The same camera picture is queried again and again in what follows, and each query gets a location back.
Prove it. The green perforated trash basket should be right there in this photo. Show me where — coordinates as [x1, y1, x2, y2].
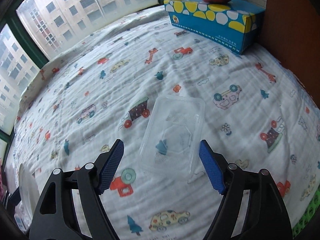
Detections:
[292, 188, 319, 238]

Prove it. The cartoon print bed sheet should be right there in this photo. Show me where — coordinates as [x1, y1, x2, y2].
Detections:
[4, 6, 319, 239]

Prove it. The blue yellow tissue box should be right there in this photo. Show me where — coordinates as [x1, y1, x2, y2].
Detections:
[164, 0, 265, 55]

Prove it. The brown wooden cabinet panel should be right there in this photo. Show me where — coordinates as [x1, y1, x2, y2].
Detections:
[261, 0, 319, 104]

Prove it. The green window frame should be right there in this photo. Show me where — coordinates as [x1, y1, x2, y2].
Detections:
[1, 0, 164, 161]

